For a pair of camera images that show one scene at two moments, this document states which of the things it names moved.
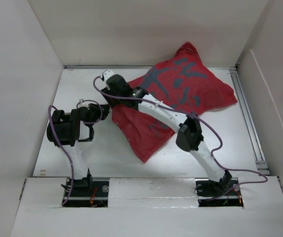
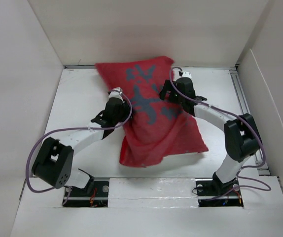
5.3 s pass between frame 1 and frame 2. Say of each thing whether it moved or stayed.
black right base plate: stayed
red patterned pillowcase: moved
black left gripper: moved
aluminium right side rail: stayed
